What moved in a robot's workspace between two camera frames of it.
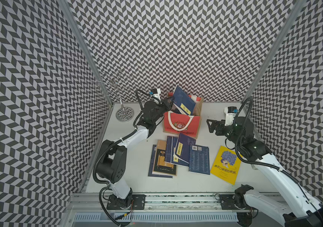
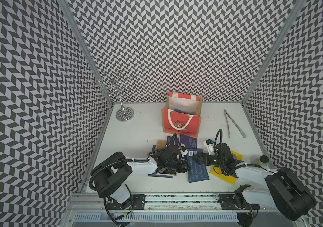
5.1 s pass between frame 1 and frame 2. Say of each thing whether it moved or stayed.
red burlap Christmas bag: stayed
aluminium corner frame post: stayed
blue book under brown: stayed
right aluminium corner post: stayed
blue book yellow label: moved
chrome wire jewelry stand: stayed
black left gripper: moved
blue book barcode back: moved
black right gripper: moved
